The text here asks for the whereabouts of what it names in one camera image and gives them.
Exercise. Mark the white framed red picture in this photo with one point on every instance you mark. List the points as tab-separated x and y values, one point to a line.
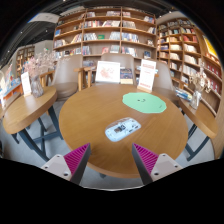
107	71

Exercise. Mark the stack of books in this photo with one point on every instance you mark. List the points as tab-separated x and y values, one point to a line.
183	94

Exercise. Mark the glass vase with pink flowers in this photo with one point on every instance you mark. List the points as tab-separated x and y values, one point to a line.
36	86

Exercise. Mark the wide wooden bookshelf unit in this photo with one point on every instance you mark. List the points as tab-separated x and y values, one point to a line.
103	33

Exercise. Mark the dark standing book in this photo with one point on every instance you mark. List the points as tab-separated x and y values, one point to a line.
126	76

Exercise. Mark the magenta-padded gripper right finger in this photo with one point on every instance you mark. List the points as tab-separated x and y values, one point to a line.
146	160

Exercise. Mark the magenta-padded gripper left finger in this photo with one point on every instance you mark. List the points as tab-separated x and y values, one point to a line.
76	160

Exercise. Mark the round wooden side table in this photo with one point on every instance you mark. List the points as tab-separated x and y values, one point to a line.
28	108
200	116

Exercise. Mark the transparent computer mouse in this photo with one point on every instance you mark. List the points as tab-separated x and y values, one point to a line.
122	129

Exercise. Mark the small white table sign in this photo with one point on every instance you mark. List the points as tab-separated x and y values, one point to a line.
26	83

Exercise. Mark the green wavy-edged mouse pad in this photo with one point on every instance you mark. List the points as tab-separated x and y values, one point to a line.
143	103

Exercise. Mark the white sign on wooden base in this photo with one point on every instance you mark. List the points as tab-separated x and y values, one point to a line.
146	75

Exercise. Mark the small distant bookshelf unit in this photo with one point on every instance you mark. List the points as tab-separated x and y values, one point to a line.
25	55

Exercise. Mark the glass vase with pale flowers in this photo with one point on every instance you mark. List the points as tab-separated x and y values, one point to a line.
196	98

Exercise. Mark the beige wooden armchair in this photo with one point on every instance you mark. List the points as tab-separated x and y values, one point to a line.
116	58
164	78
66	75

